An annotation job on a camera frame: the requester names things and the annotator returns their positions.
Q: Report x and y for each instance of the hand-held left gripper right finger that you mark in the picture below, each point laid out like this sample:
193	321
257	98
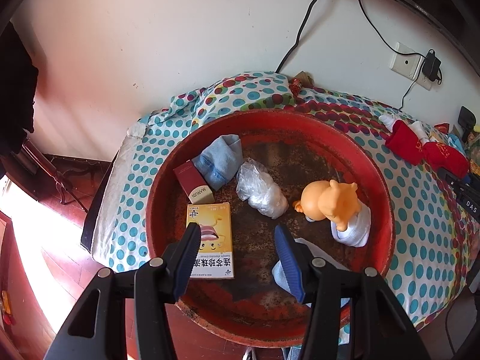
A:
288	258

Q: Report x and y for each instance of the light blue sock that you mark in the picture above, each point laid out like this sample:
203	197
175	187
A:
221	157

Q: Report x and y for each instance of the polka dot table cloth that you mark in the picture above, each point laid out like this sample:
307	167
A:
412	213

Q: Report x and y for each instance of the small red object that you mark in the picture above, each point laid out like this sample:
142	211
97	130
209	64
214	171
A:
5	303

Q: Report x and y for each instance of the red sock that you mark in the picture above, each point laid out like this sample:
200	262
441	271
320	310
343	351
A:
446	159
403	142

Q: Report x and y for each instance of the round red tray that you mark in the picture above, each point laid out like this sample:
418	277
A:
292	150

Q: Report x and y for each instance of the red snack packet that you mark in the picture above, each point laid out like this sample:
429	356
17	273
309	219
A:
442	126

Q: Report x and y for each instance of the yellow medicine box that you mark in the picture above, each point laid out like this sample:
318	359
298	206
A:
213	217

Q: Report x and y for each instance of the black clamp mount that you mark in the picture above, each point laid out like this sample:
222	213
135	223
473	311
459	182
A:
467	120

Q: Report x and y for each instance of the black charger adapter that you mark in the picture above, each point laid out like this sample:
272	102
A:
431	65

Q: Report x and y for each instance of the dark hanging cloth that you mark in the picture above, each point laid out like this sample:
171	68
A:
18	82

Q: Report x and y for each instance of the pale grey-blue sock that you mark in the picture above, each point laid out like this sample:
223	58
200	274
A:
281	275

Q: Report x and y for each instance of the white blue dotted cloth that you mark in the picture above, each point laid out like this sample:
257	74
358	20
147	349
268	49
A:
455	142

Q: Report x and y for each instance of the white wall socket plate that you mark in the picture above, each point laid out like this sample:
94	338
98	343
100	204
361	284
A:
405	60
423	83

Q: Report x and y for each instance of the small red wrapper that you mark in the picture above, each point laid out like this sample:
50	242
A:
295	87

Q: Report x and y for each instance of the dark red box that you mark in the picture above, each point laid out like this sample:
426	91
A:
191	180

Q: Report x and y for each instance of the orange toy figure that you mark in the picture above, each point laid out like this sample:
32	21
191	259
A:
322	202

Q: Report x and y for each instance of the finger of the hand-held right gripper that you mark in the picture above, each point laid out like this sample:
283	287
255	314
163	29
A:
452	175

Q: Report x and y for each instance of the clear plastic bag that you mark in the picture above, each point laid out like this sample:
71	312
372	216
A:
258	191

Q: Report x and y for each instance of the crumpled brown paper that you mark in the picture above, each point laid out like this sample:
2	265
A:
303	78

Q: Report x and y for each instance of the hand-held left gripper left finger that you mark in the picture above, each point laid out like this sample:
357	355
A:
189	255

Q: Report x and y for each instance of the dark wooden stand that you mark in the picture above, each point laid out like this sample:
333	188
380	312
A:
56	165

